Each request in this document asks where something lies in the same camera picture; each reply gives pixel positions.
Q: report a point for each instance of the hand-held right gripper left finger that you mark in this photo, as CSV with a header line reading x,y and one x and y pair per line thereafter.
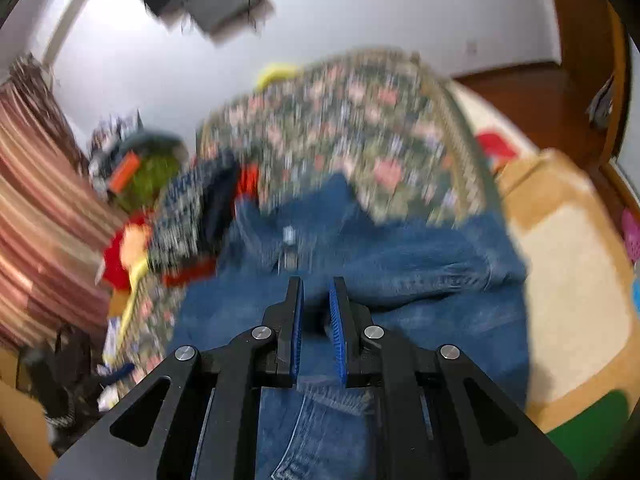
x,y
296,320

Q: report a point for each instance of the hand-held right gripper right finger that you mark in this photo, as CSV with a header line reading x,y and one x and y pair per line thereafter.
x,y
336,330

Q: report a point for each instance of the blue jeans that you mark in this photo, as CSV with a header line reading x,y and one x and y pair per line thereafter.
x,y
400,285

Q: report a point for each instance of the dark patterned garment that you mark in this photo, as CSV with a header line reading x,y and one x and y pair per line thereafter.
x,y
190,210

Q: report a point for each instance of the yellow flat object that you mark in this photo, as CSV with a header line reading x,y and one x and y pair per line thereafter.
x,y
131,300

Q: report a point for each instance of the pile of papers and booklets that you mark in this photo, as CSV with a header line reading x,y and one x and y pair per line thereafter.
x,y
112,335

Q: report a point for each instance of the red plush toy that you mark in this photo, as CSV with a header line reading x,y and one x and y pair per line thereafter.
x,y
120,255

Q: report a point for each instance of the floral blanket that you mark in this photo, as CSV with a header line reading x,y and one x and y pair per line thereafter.
x,y
350,125

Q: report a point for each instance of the orange box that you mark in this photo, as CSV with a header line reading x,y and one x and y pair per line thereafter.
x,y
123,172

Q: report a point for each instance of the grey-blue cushion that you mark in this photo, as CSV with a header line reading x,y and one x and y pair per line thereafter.
x,y
150,141

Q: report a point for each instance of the black bag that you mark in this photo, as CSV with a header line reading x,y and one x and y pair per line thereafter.
x,y
65,380

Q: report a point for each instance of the red object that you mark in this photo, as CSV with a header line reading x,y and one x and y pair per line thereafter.
x,y
495,146

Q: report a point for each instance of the yellow curved object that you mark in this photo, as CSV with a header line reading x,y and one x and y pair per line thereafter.
x,y
277,74

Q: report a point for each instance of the pile of grey clutter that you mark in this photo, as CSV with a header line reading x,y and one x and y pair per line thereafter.
x,y
112,130

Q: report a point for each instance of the green object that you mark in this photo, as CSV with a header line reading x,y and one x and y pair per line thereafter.
x,y
590,425

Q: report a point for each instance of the striped curtain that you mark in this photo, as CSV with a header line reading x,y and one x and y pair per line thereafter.
x,y
40,220

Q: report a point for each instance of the cardboard box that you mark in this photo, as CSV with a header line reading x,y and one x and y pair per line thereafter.
x,y
20,425

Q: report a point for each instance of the pink slipper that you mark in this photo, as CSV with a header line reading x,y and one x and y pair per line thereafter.
x,y
632,237

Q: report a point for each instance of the white air conditioner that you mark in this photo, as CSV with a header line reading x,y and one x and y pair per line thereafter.
x,y
70,15

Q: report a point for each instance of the wooden wardrobe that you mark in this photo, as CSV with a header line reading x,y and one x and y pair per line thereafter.
x,y
575,20

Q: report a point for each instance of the small wall monitor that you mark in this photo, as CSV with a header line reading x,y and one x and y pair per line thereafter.
x,y
225,2

